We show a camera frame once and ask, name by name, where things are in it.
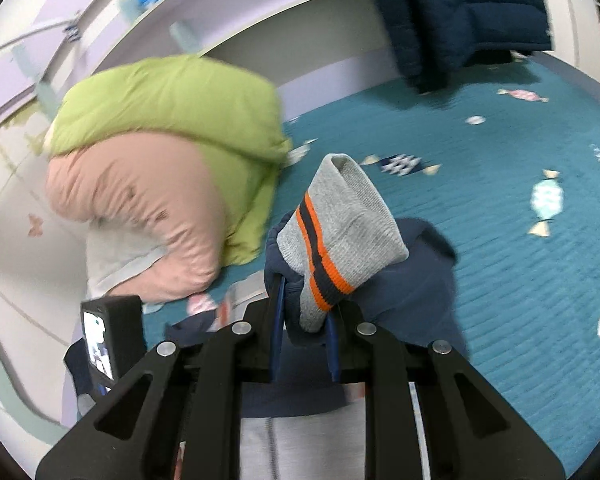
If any white pillow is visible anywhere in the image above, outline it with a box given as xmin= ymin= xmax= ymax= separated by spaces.
xmin=86 ymin=217 xmax=167 ymax=302

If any teal candy-print bedsheet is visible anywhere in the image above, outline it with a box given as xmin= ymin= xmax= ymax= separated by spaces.
xmin=145 ymin=50 xmax=600 ymax=477

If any white cable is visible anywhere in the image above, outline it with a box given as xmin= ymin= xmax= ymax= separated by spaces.
xmin=0 ymin=19 xmax=77 ymax=62

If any grey navy orange-striped sweater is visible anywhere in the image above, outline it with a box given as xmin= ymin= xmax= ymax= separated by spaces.
xmin=165 ymin=153 xmax=469 ymax=480

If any green and pink duvet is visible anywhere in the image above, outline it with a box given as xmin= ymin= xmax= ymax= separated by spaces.
xmin=45 ymin=54 xmax=295 ymax=307

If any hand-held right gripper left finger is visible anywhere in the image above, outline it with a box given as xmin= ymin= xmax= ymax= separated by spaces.
xmin=35 ymin=274 xmax=287 ymax=480

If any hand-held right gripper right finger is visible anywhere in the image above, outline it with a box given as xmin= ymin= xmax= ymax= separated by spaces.
xmin=328 ymin=305 xmax=566 ymax=480

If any white headboard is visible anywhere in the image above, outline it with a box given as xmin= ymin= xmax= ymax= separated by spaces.
xmin=75 ymin=0 xmax=381 ymax=86

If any navy puffer jacket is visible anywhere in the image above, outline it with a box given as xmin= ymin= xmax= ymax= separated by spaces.
xmin=368 ymin=0 xmax=554 ymax=95

